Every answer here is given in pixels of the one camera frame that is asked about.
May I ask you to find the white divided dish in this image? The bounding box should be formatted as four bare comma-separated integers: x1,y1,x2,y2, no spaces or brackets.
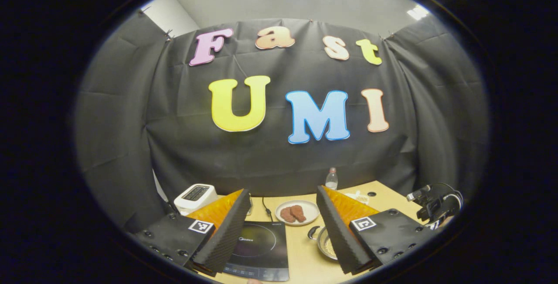
344,190,369,204

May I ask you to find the small ceiling light panel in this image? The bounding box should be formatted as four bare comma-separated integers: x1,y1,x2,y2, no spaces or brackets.
407,5,431,21

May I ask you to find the black induction cooktop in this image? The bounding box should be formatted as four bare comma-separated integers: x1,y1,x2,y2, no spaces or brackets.
222,221,290,282

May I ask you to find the white round plate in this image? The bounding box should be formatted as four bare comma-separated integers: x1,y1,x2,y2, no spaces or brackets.
275,200,320,226

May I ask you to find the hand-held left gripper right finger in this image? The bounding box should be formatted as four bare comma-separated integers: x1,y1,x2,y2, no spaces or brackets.
316,185,436,276

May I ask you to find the black backdrop cloth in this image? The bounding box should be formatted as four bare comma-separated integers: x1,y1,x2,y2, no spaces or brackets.
74,9,491,232

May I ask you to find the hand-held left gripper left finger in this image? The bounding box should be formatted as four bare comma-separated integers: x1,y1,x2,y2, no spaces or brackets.
131,188,252,276

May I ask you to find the steel pot with black handles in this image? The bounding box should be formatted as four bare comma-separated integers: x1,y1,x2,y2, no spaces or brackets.
307,225,338,262

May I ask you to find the clear plastic water bottle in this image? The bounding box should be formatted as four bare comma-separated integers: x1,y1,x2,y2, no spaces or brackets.
325,168,339,191

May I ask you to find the white toaster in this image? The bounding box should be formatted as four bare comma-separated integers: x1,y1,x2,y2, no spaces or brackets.
174,184,218,216

